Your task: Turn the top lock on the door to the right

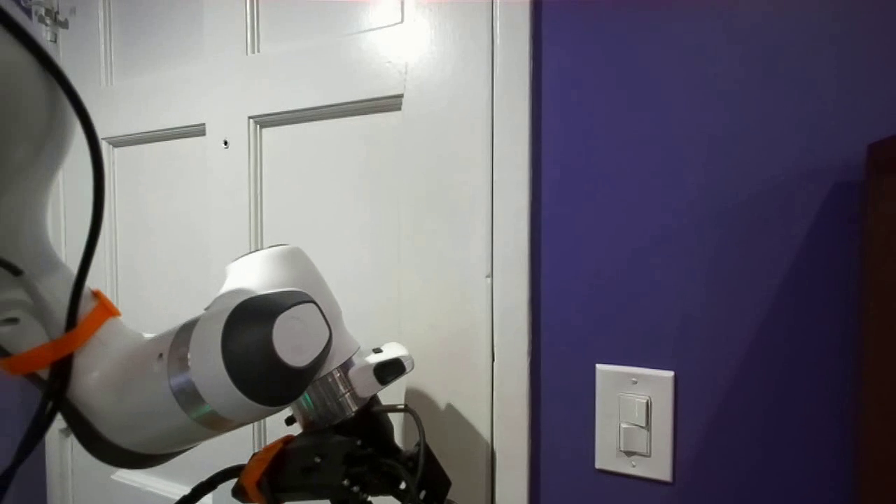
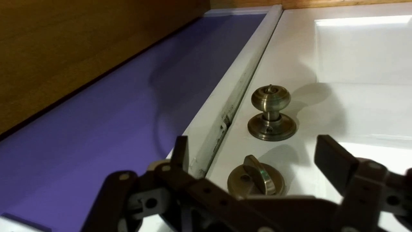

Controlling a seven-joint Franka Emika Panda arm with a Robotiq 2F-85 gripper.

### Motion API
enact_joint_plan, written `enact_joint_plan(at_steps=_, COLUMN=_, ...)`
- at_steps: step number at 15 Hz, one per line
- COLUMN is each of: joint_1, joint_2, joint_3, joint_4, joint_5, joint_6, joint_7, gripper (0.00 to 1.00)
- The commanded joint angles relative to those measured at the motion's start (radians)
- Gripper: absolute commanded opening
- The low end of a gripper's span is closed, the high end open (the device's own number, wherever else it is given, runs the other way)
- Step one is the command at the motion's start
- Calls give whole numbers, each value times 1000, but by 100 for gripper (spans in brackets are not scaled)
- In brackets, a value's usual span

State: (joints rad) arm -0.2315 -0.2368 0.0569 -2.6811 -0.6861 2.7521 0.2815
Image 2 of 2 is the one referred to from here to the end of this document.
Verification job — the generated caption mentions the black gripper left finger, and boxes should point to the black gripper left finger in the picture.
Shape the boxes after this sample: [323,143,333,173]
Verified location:
[81,135,275,232]

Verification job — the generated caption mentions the white door frame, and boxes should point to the white door frame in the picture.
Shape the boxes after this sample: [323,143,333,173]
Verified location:
[146,4,284,179]

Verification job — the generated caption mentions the brass door knob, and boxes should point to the brass door knob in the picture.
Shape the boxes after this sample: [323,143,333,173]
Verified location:
[247,84,298,142]

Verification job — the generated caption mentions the brown wooden cabinet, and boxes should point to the brown wooden cabinet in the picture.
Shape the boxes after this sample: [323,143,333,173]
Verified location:
[0,0,212,139]

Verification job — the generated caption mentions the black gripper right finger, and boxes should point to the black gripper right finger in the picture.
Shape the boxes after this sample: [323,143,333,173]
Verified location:
[314,134,412,232]

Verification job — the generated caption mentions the white panel door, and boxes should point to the white panel door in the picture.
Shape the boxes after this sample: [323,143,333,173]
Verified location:
[204,3,412,232]

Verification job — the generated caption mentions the brass thumb-turn door lock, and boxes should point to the brass thumb-turn door lock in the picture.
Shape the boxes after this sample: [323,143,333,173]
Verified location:
[226,153,285,199]

